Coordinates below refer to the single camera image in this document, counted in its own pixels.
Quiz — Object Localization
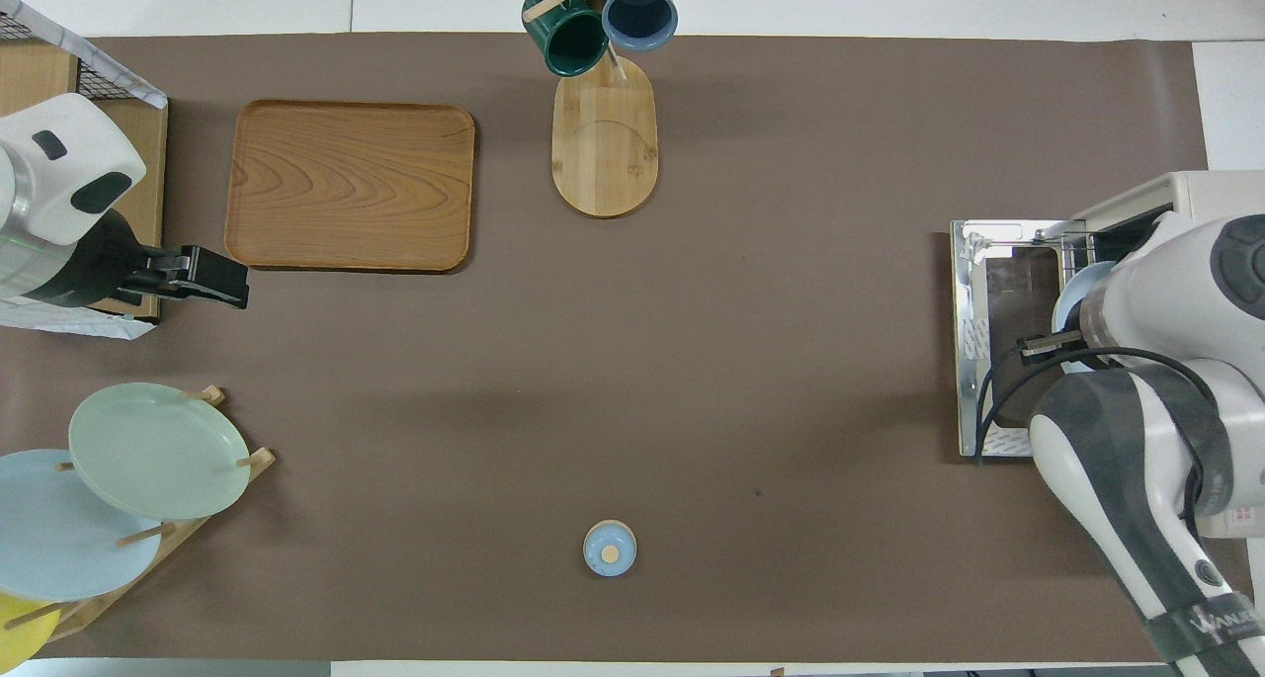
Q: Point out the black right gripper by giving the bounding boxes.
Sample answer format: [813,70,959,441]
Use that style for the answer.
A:
[1018,328,1089,361]

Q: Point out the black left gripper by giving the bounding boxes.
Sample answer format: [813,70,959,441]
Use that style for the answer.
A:
[117,246,249,310]

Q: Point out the light blue round plate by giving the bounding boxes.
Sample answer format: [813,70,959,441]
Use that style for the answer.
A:
[1051,261,1119,374]

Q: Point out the toaster oven glass door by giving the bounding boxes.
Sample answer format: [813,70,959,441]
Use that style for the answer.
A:
[952,219,1090,460]

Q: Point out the beige toaster oven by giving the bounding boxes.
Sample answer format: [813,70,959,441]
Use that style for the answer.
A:
[1062,171,1265,540]

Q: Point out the brown wooden tray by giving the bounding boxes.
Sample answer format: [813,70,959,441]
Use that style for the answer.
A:
[224,99,477,274]

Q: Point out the pale green plate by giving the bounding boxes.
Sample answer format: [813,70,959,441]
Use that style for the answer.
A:
[68,381,252,522]

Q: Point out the wooden plate rack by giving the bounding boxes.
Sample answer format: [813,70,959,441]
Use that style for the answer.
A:
[0,385,278,648]

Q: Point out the large light blue plate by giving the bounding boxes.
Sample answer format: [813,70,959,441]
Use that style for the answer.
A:
[0,449,164,604]

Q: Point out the brown table mat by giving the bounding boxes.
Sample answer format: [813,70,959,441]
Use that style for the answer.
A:
[0,33,1256,663]

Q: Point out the wooden mug tree stand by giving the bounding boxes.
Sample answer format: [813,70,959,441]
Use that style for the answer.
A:
[522,0,683,219]

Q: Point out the yellow plate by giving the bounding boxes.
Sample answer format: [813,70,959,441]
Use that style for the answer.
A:
[0,593,60,673]

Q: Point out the dark green mug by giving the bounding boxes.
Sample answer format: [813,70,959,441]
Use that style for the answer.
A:
[522,0,610,78]

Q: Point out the blue grey mug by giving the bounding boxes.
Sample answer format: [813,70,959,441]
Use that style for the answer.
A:
[601,0,680,52]

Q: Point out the white marble-pattern wire rack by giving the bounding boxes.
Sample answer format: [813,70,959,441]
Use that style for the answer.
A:
[0,0,169,340]

